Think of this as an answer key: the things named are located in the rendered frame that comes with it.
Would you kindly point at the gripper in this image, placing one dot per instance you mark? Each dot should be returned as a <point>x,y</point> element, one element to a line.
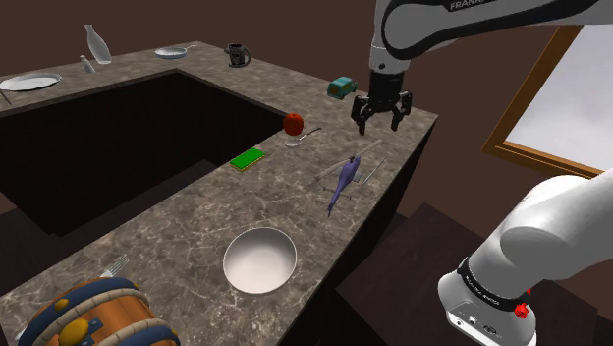
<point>383,93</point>

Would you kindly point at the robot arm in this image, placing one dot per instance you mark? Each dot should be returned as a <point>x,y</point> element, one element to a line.
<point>536,239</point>

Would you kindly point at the teal toy car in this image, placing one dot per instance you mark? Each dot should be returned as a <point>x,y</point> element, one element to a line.
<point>342,87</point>

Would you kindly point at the purple toy helicopter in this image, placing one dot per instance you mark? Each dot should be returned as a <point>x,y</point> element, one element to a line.
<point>345,177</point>

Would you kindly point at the silver spoon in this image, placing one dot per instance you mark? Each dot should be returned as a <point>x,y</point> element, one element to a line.
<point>300,137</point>

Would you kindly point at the red apple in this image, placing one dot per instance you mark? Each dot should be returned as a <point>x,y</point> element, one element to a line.
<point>293,124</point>

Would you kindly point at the green and yellow sponge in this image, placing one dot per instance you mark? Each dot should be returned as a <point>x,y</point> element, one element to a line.
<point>247,159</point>

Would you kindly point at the dark mug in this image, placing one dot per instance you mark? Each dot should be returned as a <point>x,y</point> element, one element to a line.
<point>236,54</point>

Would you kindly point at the white bowl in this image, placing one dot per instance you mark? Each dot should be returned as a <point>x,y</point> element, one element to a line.
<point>260,259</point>

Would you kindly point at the small silver frying pan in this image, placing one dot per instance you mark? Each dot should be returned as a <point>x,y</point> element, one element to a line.
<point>171,52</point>

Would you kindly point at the clear glass bottle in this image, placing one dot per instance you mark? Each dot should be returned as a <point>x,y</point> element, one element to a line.
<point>98,45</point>

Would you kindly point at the small white shaker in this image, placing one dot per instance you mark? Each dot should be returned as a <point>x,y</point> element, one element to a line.
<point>87,64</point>

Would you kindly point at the silver fork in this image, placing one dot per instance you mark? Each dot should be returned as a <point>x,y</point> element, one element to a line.
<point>114,266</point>

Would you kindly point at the wooden barrel with blue bands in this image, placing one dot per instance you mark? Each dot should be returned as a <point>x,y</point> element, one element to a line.
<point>98,316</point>

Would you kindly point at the white plate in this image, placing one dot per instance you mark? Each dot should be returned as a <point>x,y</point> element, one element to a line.
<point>29,82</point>

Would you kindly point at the window with wooden frame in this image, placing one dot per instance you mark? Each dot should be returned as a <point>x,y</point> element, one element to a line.
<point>555,96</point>

